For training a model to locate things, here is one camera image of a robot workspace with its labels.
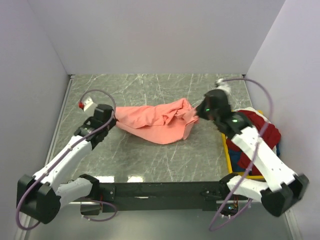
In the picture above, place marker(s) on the black base beam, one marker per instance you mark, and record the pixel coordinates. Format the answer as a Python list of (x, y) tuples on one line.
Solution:
[(148, 196)]

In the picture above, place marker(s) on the wrist white camera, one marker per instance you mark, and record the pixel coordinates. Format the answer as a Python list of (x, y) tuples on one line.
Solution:
[(87, 105), (221, 84)]

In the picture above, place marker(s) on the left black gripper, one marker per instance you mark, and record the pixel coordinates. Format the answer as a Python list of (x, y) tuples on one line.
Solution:
[(112, 123)]

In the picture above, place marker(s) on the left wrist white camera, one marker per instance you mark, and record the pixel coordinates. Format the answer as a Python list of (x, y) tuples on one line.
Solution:
[(87, 105)]

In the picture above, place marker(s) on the pink t shirt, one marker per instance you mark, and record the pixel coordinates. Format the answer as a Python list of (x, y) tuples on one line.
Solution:
[(161, 124)]

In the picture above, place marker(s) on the yellow plastic bin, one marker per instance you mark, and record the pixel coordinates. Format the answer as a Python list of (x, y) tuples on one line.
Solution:
[(225, 148)]

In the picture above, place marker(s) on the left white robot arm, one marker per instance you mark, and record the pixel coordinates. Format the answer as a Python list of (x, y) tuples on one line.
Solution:
[(42, 195)]

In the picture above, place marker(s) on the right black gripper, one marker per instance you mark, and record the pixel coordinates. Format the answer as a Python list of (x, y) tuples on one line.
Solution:
[(200, 109)]

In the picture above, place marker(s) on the blue t shirt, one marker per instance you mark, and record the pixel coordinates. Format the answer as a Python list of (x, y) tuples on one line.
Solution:
[(239, 160)]

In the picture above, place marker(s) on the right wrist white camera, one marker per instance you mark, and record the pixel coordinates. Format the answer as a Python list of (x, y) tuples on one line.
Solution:
[(221, 84)]

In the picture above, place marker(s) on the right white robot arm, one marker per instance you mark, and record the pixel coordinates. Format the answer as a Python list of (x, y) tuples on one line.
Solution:
[(282, 188)]

